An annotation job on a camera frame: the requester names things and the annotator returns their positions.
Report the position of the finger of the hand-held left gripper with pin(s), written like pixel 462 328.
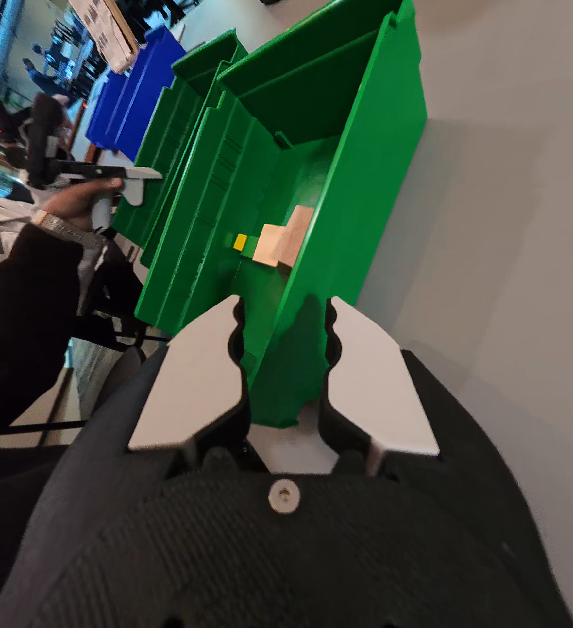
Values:
pixel 141 174

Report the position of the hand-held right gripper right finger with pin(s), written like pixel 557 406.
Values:
pixel 379 392

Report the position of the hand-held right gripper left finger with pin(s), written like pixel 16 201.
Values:
pixel 188 392

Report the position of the green plastic bin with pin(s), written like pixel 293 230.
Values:
pixel 365 171
pixel 168 171

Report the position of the small yellow cube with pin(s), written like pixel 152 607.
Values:
pixel 240 241

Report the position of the small green cube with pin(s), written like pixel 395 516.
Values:
pixel 251 248

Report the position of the medium wooden cube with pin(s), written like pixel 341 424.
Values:
pixel 269 245

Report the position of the large wooden cube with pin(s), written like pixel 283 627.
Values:
pixel 301 218

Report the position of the person's left forearm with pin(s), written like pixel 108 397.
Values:
pixel 26 319

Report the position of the grey desk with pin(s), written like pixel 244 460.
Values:
pixel 502 270

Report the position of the person's left hand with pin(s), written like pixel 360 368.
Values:
pixel 73 206

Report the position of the blue plastic bin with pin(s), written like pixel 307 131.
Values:
pixel 129 98

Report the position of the instruction sheet on stand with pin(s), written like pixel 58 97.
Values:
pixel 105 29

